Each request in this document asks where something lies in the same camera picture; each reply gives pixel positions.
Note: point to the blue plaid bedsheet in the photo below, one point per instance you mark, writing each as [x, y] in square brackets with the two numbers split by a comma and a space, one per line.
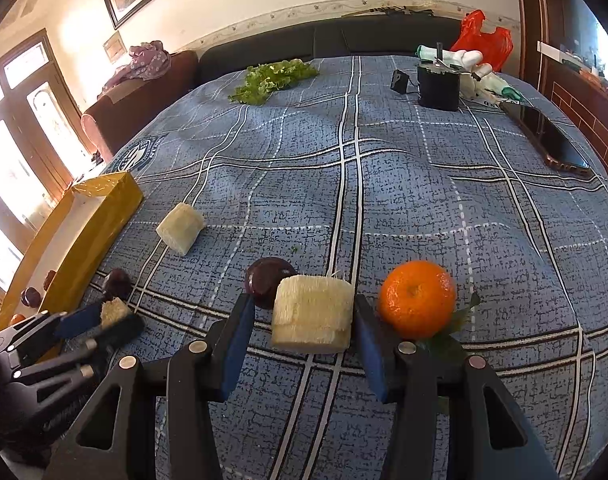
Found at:
[409, 185]

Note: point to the purple cloth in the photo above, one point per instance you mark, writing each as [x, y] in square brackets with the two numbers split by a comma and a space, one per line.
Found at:
[146, 62]

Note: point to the black cylindrical container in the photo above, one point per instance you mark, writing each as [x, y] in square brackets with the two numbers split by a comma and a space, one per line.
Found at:
[438, 87]

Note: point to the small wall frame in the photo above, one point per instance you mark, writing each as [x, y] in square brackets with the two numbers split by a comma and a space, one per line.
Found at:
[114, 46]

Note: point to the black smartphone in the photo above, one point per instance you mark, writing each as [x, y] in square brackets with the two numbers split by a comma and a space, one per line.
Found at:
[544, 135]

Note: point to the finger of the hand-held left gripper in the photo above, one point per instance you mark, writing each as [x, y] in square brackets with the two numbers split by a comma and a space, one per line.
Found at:
[123, 331]
[78, 321]

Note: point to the cream banana chunk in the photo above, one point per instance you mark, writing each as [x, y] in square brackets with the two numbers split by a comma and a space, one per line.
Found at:
[181, 227]
[114, 310]
[314, 315]

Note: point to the yellow cardboard box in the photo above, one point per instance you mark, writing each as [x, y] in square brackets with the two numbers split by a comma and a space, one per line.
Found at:
[83, 240]

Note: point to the red plastic bag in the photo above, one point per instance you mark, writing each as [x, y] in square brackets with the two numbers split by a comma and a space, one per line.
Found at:
[484, 35]

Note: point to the brown armchair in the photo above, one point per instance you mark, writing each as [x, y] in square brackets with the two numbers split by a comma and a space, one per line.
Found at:
[133, 110]

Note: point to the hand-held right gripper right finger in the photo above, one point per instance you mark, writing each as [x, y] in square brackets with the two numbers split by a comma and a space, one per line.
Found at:
[371, 355]

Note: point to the small black box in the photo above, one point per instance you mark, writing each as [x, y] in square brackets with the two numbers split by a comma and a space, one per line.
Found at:
[400, 81]

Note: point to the brown wooden door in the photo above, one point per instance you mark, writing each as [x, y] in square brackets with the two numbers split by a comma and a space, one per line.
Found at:
[58, 125]

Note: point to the mandarin orange with leaves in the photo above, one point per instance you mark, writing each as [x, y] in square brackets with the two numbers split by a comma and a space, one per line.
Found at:
[418, 297]

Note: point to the green lettuce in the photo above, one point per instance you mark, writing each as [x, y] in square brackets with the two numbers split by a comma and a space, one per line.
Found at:
[274, 77]

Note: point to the brown wooden cabinet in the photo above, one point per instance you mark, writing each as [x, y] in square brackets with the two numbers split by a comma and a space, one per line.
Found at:
[584, 105]

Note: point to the white gloves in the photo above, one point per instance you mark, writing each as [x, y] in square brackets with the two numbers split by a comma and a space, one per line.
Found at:
[486, 85]

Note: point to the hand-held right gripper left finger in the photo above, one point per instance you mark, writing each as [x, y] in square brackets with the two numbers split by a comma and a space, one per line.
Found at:
[238, 345]

